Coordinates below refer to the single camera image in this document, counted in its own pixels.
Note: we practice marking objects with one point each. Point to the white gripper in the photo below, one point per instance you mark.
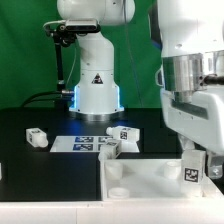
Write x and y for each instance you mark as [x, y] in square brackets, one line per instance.
[200, 121]

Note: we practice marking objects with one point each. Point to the white square table top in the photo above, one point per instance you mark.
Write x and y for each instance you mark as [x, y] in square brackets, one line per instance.
[145, 179]

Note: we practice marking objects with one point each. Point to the white L-shaped fence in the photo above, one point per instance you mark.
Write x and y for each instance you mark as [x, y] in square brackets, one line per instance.
[16, 209]

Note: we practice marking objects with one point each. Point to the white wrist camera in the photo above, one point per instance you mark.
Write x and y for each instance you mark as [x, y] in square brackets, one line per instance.
[159, 79]

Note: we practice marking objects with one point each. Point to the white sheet with tags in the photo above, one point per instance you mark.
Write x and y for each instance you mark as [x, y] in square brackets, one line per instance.
[79, 143]

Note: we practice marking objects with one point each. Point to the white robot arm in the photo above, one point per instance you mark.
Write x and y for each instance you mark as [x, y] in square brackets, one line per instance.
[191, 33]

